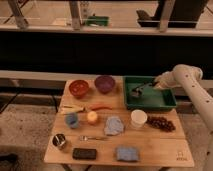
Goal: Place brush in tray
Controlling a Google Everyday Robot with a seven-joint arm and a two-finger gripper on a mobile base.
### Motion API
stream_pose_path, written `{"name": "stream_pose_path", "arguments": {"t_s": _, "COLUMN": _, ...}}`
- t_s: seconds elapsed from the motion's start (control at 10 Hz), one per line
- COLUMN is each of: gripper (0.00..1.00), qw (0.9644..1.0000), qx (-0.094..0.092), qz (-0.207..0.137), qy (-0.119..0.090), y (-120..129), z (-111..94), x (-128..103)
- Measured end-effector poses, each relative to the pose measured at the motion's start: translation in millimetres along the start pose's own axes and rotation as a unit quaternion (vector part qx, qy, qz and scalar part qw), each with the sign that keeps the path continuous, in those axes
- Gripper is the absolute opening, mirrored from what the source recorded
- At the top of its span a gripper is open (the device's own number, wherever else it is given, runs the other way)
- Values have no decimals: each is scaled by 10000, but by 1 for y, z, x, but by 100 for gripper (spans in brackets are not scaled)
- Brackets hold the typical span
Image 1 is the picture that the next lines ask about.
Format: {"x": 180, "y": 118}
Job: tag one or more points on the wooden table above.
{"x": 156, "y": 147}

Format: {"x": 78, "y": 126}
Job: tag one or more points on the black sponge block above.
{"x": 84, "y": 153}

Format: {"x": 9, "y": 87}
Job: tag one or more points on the blue plastic cup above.
{"x": 72, "y": 121}

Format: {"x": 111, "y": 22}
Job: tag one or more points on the blue sponge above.
{"x": 127, "y": 154}

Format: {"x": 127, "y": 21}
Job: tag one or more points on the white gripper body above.
{"x": 164, "y": 81}

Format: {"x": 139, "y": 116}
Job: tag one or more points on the green box in background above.
{"x": 97, "y": 20}

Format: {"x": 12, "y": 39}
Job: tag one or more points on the bunch of dark grapes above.
{"x": 161, "y": 123}

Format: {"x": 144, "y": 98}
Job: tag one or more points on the purple bowl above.
{"x": 104, "y": 83}

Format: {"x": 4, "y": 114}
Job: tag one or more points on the small metal cup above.
{"x": 59, "y": 141}

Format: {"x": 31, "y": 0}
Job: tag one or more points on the crumpled blue cloth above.
{"x": 114, "y": 126}

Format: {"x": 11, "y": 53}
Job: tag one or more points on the black dish brush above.
{"x": 137, "y": 91}

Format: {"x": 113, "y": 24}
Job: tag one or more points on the metal fork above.
{"x": 86, "y": 138}

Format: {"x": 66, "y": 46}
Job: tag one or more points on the yellow round fruit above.
{"x": 92, "y": 117}

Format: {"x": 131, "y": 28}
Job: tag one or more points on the red bowl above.
{"x": 79, "y": 88}

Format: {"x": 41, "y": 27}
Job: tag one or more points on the white paper cup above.
{"x": 138, "y": 118}

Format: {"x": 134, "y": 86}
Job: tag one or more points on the green plastic tray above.
{"x": 150, "y": 99}

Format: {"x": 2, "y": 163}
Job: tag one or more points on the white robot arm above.
{"x": 188, "y": 78}

